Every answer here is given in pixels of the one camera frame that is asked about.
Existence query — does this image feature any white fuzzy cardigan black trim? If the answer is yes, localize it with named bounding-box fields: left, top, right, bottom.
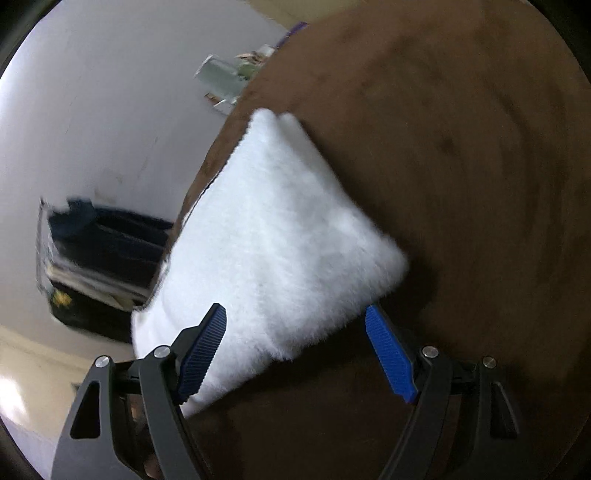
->
left=132, top=109, right=409, bottom=415

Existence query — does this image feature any white bedside cabinet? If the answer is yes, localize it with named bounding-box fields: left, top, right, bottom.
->
left=204, top=92, right=239, bottom=116

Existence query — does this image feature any brown bed blanket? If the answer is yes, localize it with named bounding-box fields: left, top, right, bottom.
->
left=184, top=1, right=590, bottom=479

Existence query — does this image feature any purple plastic bag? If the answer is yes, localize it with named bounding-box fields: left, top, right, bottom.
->
left=276, top=21, right=308, bottom=49

